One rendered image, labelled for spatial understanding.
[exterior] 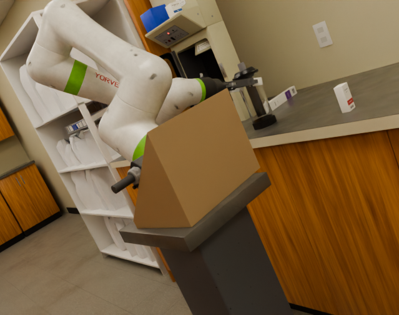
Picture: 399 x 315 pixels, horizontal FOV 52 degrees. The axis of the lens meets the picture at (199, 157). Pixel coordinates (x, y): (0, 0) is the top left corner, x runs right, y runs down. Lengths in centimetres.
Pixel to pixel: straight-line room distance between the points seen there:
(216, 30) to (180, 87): 65
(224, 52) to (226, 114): 90
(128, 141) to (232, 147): 28
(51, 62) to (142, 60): 40
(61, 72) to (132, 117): 38
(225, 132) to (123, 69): 32
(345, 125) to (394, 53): 75
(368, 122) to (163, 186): 63
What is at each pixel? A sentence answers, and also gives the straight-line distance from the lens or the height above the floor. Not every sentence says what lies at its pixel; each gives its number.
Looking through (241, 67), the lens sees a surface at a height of 119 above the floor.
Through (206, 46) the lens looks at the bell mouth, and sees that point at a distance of 203.
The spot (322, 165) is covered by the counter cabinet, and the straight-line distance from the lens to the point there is 145.
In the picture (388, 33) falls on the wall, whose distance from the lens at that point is 197.
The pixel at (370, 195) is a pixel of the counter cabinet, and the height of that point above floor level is 68.
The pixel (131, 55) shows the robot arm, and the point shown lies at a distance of 113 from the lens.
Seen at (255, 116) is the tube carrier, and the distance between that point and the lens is 164.
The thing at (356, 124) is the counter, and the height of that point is 93.
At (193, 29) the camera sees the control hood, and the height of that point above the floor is 142.
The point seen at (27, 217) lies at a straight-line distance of 662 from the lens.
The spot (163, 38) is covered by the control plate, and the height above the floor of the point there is 146.
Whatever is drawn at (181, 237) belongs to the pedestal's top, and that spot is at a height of 94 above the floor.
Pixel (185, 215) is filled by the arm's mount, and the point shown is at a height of 97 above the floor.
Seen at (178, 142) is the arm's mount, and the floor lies 113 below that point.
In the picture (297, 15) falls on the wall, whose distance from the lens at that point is 216.
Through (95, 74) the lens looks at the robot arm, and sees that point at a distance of 143.
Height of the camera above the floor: 127
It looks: 12 degrees down
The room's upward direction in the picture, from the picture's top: 24 degrees counter-clockwise
